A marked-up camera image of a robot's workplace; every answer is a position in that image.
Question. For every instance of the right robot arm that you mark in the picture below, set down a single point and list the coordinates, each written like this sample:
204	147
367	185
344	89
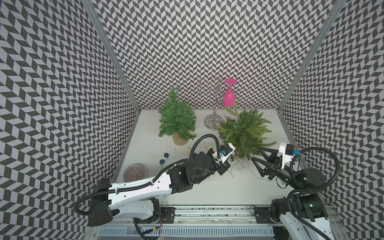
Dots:
302	212

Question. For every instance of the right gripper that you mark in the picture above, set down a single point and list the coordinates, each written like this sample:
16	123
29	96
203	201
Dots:
270	168

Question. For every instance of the chrome wire glass rack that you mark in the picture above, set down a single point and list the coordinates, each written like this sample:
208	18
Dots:
211	87

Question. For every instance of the pink plastic wine glass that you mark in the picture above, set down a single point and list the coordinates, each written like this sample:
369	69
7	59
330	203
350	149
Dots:
229	96

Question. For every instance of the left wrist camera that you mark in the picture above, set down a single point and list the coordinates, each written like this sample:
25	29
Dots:
225	150

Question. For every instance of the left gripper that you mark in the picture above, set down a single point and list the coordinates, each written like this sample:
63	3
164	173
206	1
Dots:
223	166

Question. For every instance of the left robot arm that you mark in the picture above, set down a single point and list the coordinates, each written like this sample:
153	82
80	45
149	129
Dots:
138	199

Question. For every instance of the blue and white ball garland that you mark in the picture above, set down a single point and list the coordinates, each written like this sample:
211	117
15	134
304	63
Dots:
167	157

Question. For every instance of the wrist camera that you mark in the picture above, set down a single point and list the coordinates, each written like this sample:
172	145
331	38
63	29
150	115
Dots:
225	150
288	153

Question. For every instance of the clear glass dish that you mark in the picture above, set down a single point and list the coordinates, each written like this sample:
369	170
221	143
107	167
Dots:
133	173

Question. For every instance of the light green christmas tree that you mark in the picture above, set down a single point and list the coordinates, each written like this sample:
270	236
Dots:
246	131

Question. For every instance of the metal front rail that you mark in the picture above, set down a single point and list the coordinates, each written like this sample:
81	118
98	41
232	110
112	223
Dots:
222	215

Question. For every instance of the dark green small christmas tree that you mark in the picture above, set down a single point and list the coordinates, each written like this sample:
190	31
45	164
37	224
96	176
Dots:
178	119

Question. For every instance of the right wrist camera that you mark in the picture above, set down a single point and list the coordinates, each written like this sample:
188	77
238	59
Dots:
288	153

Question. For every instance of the clear bulb string light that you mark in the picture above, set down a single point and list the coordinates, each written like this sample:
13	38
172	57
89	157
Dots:
244	166

